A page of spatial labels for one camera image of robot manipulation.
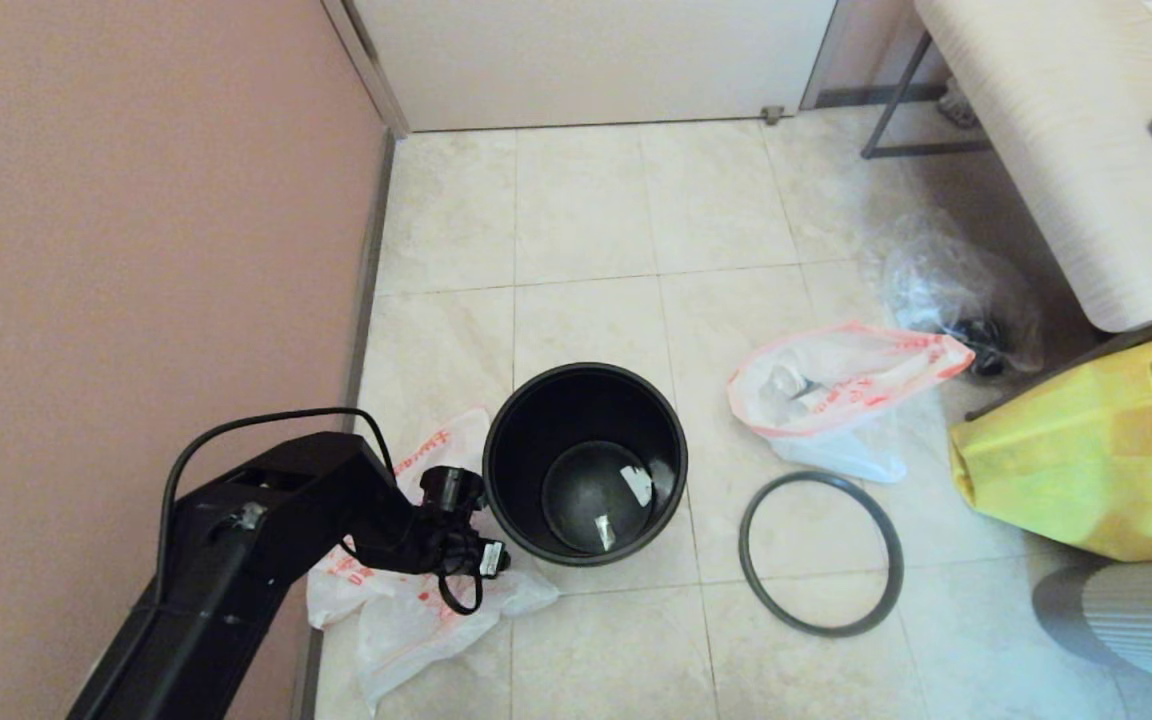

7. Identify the white red-printed plastic bag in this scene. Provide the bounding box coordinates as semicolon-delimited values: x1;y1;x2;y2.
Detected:
306;405;562;713

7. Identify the yellow fabric tote bag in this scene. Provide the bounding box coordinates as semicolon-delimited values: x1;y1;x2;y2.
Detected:
949;337;1152;563

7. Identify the grey bin rim ring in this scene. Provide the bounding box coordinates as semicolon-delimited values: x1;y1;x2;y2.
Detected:
739;472;905;639

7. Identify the black trash bin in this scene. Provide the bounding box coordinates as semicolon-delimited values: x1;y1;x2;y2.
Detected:
482;362;689;568

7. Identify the red-printed trash bag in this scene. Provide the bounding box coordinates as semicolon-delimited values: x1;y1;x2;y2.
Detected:
726;322;975;486

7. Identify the white door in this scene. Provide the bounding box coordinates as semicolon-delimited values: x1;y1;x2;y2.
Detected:
326;0;842;136

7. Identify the pink fabric partition panel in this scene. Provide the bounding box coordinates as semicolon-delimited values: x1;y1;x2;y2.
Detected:
0;0;397;720

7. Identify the clear crumpled plastic bag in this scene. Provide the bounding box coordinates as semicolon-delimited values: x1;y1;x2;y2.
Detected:
861;207;1045;381

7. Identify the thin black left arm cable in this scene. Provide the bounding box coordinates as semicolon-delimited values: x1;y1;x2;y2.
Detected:
154;407;485;616

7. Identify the beige table with metal legs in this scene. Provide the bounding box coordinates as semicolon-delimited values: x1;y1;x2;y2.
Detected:
861;0;1152;336

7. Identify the clear plastic bottle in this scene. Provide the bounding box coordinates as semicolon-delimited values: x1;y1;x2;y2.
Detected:
766;362;837;416

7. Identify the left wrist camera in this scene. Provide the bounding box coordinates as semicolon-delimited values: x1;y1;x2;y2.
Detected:
420;466;487;516

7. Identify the small white grey object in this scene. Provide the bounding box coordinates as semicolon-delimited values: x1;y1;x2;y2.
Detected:
939;78;982;131

